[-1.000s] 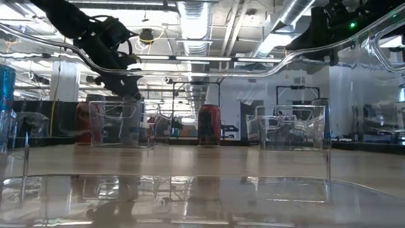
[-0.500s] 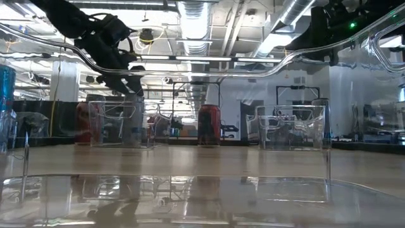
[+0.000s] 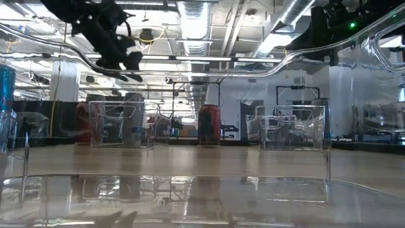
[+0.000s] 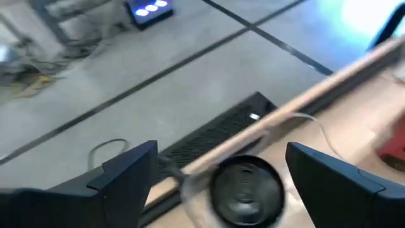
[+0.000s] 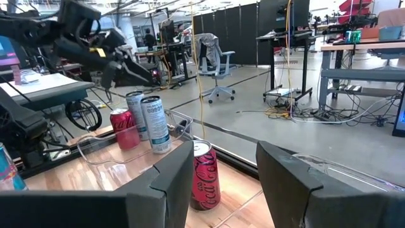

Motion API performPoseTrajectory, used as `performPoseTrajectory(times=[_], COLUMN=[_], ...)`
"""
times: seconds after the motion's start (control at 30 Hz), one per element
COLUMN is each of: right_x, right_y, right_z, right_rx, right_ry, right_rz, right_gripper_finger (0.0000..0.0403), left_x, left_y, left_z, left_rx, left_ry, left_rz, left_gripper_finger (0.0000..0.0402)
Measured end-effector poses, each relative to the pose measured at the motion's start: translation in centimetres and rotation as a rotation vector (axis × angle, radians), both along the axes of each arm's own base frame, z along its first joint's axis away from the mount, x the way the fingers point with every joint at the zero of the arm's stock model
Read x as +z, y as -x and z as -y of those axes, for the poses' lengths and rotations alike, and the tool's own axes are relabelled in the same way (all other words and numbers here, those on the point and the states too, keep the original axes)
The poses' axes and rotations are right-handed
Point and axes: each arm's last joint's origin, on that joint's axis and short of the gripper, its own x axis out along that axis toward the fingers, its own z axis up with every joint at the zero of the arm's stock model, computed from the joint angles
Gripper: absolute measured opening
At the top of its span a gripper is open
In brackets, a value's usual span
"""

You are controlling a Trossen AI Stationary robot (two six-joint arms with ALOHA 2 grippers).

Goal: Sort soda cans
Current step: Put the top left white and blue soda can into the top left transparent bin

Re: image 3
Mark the black round device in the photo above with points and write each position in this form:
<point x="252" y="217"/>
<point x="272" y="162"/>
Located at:
<point x="146" y="35"/>

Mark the teal Red Bull can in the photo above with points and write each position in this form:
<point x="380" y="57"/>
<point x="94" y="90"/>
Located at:
<point x="7" y="92"/>

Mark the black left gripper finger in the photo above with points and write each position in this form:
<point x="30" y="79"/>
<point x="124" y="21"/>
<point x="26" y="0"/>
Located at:
<point x="110" y="68"/>
<point x="132" y="61"/>

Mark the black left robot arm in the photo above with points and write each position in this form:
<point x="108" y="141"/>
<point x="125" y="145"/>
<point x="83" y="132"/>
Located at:
<point x="63" y="9"/>

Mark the black partition panel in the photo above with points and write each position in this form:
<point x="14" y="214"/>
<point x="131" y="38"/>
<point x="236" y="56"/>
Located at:
<point x="63" y="117"/>

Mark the silver ventilation duct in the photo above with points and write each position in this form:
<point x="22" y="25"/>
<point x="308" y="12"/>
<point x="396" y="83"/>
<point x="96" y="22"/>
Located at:
<point x="286" y="19"/>
<point x="194" y="25"/>

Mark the clear plastic bin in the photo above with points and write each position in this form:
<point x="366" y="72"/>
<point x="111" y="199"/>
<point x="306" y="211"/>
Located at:
<point x="202" y="206"/>
<point x="107" y="126"/>
<point x="291" y="142"/>

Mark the black station frame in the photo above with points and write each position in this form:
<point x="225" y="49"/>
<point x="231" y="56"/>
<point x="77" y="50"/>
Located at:
<point x="297" y="86"/>
<point x="196" y="83"/>

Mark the black aluminium table frame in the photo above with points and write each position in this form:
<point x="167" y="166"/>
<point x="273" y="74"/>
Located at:
<point x="177" y="142"/>

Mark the long fluorescent lamp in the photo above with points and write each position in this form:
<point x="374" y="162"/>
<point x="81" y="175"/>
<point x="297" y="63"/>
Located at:
<point x="155" y="58"/>
<point x="259" y="59"/>
<point x="202" y="58"/>

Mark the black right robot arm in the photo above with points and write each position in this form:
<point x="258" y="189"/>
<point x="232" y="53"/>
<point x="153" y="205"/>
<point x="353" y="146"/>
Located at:
<point x="383" y="12"/>

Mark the red Coke Zero can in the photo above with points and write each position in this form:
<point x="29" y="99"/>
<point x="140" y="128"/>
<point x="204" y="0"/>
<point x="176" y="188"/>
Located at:
<point x="209" y="126"/>
<point x="83" y="123"/>

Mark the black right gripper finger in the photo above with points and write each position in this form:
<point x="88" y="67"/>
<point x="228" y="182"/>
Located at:
<point x="299" y="44"/>

